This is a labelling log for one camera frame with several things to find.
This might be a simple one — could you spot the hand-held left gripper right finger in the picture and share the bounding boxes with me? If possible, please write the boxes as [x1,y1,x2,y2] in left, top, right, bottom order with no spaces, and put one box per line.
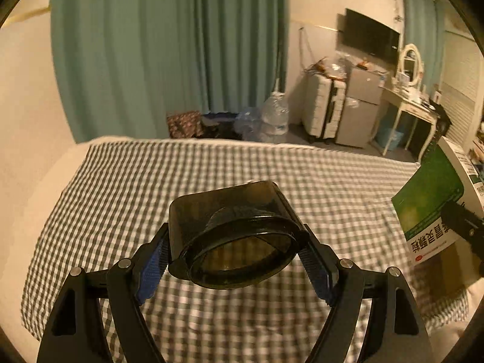
[298,223,432,363]

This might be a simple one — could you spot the green medicine box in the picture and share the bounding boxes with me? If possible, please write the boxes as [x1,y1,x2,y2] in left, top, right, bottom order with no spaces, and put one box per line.
[391,135,484,300]

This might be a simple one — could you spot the white vanity table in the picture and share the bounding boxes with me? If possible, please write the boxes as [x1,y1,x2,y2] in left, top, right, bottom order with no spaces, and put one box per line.
[380,84,446,156]

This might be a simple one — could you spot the white louvred door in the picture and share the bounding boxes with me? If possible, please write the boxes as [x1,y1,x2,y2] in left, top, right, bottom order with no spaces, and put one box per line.
[440,29,484,161]

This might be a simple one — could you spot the dark blue cloth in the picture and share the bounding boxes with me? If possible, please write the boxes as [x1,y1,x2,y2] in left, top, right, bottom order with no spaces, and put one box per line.
[200,111,240,126]

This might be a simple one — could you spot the checkered bedsheet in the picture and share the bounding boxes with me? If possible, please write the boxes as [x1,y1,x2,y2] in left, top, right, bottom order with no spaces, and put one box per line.
[21,138,473,363]

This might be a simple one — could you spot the black wall television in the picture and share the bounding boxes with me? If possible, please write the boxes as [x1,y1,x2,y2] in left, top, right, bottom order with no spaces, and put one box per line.
[341,7,401,62]

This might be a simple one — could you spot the crumpled clear plastic bottles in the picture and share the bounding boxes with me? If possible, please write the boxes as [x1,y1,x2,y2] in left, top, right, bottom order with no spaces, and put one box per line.
[234,107,266,141]

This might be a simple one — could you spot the grey mini fridge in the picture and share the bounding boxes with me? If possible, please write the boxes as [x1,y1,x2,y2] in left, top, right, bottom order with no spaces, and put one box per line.
[334,64,385,149]

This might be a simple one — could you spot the narrow green curtain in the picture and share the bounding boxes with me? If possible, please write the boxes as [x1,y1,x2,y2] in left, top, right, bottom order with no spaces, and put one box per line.
[400,0,447,95]

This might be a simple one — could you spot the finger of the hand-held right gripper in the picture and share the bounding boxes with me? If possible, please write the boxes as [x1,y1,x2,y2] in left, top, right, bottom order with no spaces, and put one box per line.
[434,103,453,137]
[440,201,484,262]

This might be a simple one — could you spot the floral patterned bag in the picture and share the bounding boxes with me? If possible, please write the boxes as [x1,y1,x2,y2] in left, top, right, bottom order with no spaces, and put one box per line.
[166,110,205,140]

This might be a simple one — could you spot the clear plastic water bottle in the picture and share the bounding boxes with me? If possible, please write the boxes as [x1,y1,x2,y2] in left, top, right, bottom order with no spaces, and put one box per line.
[261,91,290,136]

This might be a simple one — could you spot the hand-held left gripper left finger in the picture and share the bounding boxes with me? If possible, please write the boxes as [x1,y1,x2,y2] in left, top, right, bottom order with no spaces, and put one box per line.
[38,222,172,363]

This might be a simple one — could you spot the white suitcase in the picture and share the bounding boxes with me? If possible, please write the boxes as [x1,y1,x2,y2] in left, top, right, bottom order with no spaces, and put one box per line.
[300,71,347,143]

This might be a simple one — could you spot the white oval mirror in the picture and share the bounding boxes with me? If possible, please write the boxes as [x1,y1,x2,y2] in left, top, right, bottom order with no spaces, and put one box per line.
[396,44,424,88]

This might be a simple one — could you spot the blue waste bin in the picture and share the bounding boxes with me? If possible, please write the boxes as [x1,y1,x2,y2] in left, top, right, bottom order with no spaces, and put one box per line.
[377,126,404,152]

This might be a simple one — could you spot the dark translucent container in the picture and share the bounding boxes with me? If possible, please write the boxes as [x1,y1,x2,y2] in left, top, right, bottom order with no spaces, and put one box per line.
[168,180,304,290]

